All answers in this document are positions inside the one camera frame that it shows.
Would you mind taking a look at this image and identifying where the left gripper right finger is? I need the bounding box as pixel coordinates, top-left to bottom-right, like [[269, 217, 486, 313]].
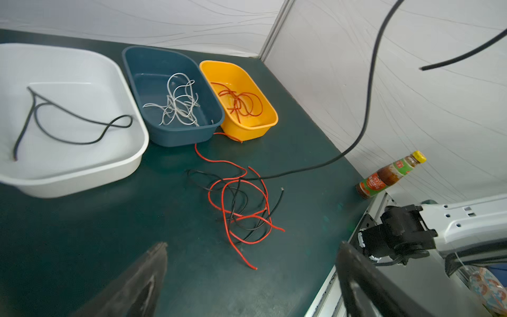
[[335, 242, 432, 316]]

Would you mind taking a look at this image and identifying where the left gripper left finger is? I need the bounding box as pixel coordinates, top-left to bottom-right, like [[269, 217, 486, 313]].
[[72, 242, 168, 316]]

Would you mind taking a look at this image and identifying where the white cable tangle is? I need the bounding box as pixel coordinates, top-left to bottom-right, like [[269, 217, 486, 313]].
[[142, 72, 201, 128]]

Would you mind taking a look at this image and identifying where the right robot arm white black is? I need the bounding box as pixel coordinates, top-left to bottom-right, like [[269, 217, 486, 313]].
[[352, 194, 506, 276]]

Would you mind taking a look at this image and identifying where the bottle with yellow cap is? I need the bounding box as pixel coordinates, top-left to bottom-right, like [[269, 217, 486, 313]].
[[355, 151, 426, 199]]

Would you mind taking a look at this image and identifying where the white plastic bin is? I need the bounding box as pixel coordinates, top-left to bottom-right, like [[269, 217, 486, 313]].
[[1, 43, 149, 198]]

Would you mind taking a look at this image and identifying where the blue plastic bin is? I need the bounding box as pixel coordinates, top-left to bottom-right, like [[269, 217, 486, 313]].
[[122, 46, 225, 147]]

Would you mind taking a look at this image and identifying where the yellow plastic bin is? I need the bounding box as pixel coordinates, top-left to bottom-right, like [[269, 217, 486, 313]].
[[199, 60, 279, 142]]

